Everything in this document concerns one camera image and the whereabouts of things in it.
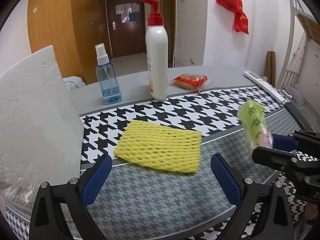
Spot white remote control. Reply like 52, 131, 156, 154
244, 71, 286, 104

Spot dark brown door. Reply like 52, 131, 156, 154
106, 0, 146, 58

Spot yellow foam net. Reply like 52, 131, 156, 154
113, 120, 202, 173

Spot green tissue pack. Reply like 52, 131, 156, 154
237, 100, 273, 158

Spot red hanging bag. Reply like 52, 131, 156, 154
216, 0, 249, 35

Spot blue spray bottle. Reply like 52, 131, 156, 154
95, 43, 122, 105

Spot metal bunk bed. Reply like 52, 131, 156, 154
274, 0, 320, 106

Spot light blue cloth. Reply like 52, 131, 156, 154
63, 76, 86, 91

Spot houndstooth table mat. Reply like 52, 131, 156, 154
3, 86, 313, 240

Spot person's right hand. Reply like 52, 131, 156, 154
304, 203, 319, 220

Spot white foam box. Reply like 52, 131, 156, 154
1, 46, 84, 209

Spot red snack packet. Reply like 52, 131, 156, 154
171, 74, 210, 92

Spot white red pump bottle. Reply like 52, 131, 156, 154
141, 0, 168, 101

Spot wooden wardrobe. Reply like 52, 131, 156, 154
27, 0, 111, 85

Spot wooden boards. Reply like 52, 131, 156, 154
266, 51, 276, 86

